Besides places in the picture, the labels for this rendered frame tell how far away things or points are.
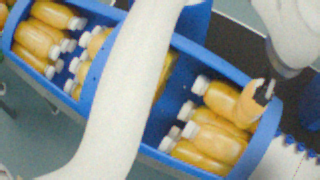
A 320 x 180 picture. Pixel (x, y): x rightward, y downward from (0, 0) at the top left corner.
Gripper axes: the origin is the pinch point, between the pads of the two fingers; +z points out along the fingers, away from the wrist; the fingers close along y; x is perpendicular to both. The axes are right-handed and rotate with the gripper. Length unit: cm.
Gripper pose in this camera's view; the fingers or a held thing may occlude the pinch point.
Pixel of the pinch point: (264, 85)
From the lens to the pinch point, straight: 90.3
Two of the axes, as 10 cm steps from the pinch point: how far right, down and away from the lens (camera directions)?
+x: -8.8, -4.7, 1.0
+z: -0.3, 2.5, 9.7
